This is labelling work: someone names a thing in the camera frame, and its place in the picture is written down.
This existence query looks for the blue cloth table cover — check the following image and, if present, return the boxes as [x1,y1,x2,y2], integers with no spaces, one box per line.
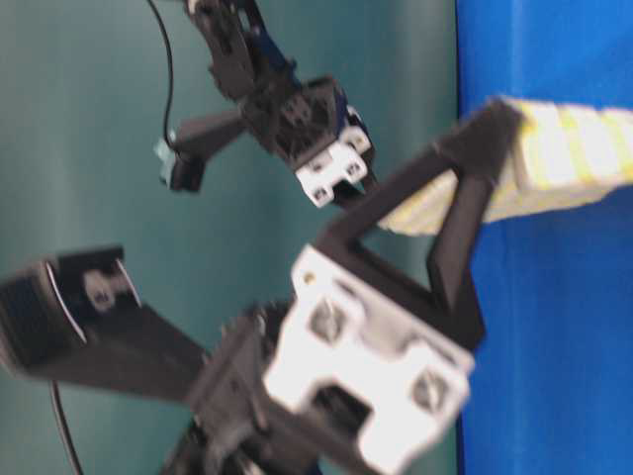
[456,1,632,474]

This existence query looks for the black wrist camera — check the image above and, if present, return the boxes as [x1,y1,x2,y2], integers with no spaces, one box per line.
[1,246,204,404]
[153,109,245,193]

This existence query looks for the far black camera cable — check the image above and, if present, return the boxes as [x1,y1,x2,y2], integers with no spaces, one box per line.
[145,0,177,147]

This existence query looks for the far black white gripper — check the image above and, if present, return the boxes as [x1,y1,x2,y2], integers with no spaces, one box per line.
[239,76,524,256]

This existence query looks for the near black camera cable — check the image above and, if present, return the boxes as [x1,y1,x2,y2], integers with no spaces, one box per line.
[47,380,85,475]

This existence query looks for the yellow white striped towel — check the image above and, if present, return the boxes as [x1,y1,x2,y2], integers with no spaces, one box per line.
[378,96,633,238]

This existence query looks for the black camera cable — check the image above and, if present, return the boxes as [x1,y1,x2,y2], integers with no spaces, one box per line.
[145,0,177,147]
[47,380,85,475]

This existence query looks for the near black white gripper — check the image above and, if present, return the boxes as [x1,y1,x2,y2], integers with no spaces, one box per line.
[165,176,488,474]

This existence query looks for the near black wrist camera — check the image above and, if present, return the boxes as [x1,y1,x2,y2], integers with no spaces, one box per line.
[1,246,204,404]

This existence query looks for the far black robot arm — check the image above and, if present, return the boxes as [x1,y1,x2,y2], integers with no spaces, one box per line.
[161,1,522,474]

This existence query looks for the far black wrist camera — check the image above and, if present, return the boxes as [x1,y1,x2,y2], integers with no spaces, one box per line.
[153,109,245,193]

